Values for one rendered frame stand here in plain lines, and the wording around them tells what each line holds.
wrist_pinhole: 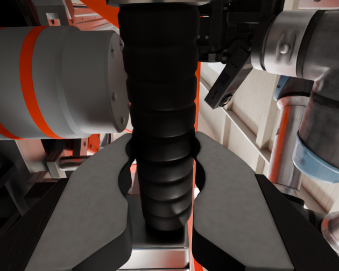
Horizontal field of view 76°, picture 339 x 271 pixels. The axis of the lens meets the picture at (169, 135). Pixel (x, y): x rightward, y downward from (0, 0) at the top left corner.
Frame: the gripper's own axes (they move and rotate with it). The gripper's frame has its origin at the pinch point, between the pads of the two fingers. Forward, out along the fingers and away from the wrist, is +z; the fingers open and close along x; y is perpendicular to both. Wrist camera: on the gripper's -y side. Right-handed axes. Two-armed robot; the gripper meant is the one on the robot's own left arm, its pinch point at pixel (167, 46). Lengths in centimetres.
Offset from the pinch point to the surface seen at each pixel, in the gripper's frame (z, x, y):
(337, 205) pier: -44, -352, -288
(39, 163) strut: 2.8, 26.7, -14.9
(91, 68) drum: -10.6, 21.1, 1.1
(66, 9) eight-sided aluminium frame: 18.9, 10.0, 6.7
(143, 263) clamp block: -24.7, 26.8, -9.1
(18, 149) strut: 1.1, 28.7, -10.6
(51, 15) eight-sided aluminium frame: 21.8, 12.4, 5.7
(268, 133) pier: 147, -518, -290
